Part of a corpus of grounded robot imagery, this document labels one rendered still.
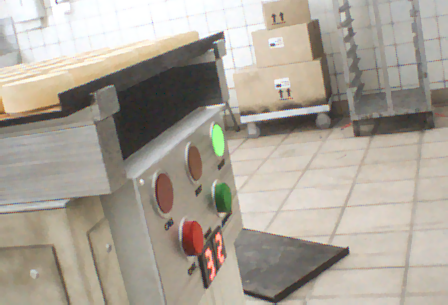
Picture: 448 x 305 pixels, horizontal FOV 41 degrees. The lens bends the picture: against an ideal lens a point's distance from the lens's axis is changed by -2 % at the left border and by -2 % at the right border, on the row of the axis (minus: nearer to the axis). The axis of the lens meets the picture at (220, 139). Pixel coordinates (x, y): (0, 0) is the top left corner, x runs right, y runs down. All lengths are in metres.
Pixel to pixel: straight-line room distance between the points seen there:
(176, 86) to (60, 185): 0.29
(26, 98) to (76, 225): 0.09
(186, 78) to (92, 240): 0.29
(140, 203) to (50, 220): 0.07
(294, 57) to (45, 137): 3.76
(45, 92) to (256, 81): 3.76
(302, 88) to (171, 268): 3.64
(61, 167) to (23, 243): 0.06
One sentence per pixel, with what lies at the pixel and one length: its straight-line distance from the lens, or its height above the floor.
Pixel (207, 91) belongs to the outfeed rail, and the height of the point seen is 0.86.
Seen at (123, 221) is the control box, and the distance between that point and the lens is 0.46.
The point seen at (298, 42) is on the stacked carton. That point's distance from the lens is 4.12.
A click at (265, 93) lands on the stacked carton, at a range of 4.15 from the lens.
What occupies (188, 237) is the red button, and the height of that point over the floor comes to 0.77.
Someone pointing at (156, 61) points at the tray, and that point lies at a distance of 0.52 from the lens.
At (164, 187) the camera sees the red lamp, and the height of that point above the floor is 0.82.
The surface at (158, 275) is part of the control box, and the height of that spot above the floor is 0.76.
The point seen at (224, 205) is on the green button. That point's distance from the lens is 0.61.
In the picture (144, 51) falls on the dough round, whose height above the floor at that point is 0.92.
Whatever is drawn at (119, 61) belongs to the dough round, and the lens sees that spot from 0.52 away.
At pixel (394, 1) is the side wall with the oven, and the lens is 4.42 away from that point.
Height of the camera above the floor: 0.95
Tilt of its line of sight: 12 degrees down
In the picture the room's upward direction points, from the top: 11 degrees counter-clockwise
